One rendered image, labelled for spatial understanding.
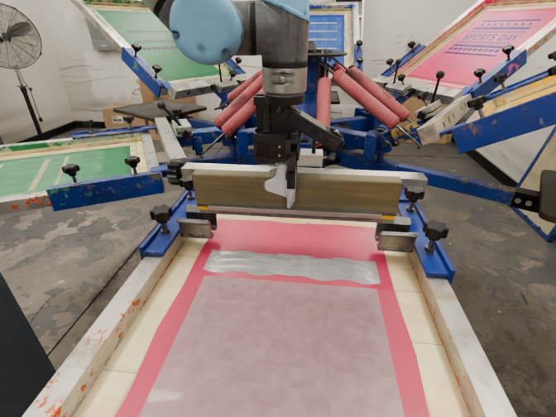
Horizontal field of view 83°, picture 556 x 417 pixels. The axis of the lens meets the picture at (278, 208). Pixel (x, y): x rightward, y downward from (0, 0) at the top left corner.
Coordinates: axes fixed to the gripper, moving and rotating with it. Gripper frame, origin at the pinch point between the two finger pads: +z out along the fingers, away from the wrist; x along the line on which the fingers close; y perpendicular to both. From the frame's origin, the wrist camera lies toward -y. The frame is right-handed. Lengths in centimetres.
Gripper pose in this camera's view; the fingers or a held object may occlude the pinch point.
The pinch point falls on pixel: (293, 197)
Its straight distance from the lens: 64.4
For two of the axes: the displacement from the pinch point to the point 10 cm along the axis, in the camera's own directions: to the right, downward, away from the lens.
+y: -9.9, -0.6, 1.0
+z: 0.0, 8.7, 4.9
